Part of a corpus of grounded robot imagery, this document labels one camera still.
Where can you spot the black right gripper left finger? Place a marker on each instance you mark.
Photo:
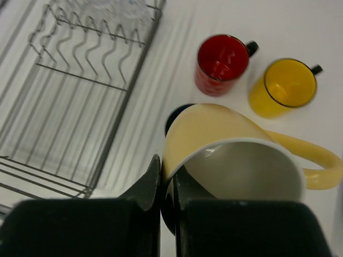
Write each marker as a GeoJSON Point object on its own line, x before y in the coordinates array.
{"type": "Point", "coordinates": [128, 225]}

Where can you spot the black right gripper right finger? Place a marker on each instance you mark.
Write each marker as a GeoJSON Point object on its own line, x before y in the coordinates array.
{"type": "Point", "coordinates": [206, 226]}

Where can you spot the pale yellow mug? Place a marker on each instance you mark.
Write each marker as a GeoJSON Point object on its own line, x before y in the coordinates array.
{"type": "Point", "coordinates": [235, 159]}

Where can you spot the blue mug dark handle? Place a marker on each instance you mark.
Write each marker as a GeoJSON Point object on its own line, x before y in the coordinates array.
{"type": "Point", "coordinates": [174, 115]}

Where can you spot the yellow mug black handle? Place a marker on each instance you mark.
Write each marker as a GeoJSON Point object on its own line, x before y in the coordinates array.
{"type": "Point", "coordinates": [287, 84]}

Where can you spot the red mug black handle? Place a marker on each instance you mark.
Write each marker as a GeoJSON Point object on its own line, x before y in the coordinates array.
{"type": "Point", "coordinates": [221, 60]}

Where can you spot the dark wire dish rack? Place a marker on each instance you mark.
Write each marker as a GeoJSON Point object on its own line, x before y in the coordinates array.
{"type": "Point", "coordinates": [69, 73]}

